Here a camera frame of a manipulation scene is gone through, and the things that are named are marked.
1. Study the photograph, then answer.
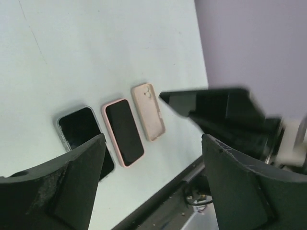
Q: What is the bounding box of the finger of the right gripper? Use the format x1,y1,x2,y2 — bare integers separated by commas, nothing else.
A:
159,87,265,120

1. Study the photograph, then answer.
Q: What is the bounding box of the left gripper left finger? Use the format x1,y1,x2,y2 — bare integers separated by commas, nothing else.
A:
0,134,106,230

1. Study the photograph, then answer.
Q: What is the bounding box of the clear magsafe phone case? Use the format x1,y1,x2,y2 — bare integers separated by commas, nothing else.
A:
56,104,116,183

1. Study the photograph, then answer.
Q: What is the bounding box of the pink phone case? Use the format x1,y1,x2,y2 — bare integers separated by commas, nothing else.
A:
101,97,146,168

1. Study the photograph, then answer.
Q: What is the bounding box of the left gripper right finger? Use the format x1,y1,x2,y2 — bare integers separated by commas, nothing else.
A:
202,134,307,230

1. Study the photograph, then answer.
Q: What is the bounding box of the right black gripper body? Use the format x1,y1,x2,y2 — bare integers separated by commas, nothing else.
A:
189,113,285,163

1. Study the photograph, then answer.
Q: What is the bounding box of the beige magsafe phone case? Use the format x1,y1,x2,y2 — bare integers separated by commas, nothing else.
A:
131,83,165,142

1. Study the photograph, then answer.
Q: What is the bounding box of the blue phone black screen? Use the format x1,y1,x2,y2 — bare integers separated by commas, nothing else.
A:
103,99,144,167

